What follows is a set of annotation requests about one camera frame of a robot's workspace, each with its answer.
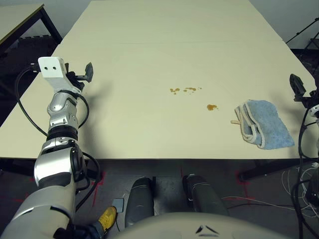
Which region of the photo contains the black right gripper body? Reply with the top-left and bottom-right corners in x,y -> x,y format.
300,86 -> 319,108

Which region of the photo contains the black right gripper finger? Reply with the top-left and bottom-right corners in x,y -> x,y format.
289,73 -> 306,102

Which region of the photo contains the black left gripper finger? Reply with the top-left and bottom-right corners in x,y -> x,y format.
84,62 -> 94,83

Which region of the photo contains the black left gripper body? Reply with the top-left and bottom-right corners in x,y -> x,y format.
65,63 -> 87,94

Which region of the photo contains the blue terry cloth rag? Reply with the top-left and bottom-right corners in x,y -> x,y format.
230,99 -> 295,150

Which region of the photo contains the black tripod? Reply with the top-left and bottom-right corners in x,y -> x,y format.
286,18 -> 319,50

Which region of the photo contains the black table leg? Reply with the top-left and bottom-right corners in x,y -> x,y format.
238,159 -> 302,182
84,159 -> 103,181

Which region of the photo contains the small grey floor tile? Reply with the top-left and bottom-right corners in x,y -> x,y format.
112,198 -> 125,213

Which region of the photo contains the dark grey left robot leg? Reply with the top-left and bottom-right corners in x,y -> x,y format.
124,177 -> 155,229

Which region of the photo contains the dark grey robot leg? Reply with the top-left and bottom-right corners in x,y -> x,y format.
182,174 -> 230,217
124,177 -> 155,229

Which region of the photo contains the yellow shoe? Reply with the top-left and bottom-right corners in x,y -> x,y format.
98,206 -> 118,236

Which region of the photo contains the dark grey right robot leg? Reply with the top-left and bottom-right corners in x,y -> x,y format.
182,174 -> 230,217

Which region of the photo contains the bystander leg in blue jeans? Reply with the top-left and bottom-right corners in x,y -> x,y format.
74,221 -> 104,239

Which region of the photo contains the light grey robot torso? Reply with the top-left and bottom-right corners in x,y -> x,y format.
113,211 -> 270,239

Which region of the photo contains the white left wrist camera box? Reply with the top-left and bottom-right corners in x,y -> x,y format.
37,56 -> 75,93

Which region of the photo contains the black left wrist camera cable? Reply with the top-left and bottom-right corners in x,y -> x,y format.
14,63 -> 90,137

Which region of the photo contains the white floor cable bundle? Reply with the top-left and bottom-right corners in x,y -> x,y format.
281,161 -> 319,217

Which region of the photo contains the beige side table black frame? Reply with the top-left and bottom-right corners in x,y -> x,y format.
0,2 -> 63,75

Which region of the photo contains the black left upper arm cable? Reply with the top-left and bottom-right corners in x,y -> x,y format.
74,151 -> 102,212

